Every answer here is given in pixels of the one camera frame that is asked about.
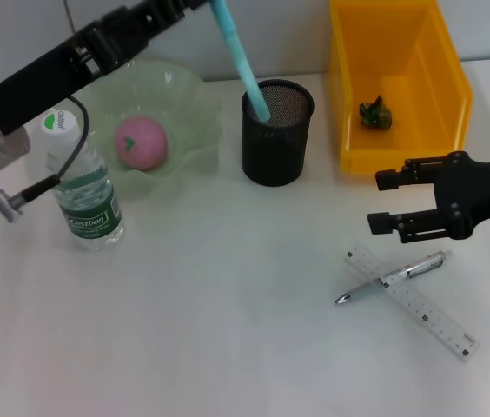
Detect blue child scissors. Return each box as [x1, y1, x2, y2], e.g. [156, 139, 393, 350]
[209, 0, 273, 124]

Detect clear plastic ruler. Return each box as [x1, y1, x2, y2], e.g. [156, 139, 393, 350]
[343, 246, 480, 363]

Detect pink peach toy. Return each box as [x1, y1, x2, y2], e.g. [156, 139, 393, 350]
[113, 116, 169, 171]

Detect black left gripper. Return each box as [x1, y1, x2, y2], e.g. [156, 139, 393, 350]
[0, 0, 208, 136]

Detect yellow plastic bin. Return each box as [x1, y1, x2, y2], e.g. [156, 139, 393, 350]
[329, 0, 474, 176]

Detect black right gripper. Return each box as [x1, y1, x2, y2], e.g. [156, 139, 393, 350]
[366, 149, 490, 244]

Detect black mesh pen holder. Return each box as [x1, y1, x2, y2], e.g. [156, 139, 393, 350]
[241, 79, 316, 189]

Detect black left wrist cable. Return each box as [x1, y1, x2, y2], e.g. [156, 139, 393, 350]
[0, 96, 91, 224]

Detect silver ballpoint pen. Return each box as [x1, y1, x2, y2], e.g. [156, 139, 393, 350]
[334, 249, 454, 307]

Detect clear water bottle green label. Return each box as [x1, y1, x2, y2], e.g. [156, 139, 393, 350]
[40, 108, 126, 252]

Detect green glass fruit bowl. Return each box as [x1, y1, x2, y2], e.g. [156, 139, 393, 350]
[27, 58, 225, 203]

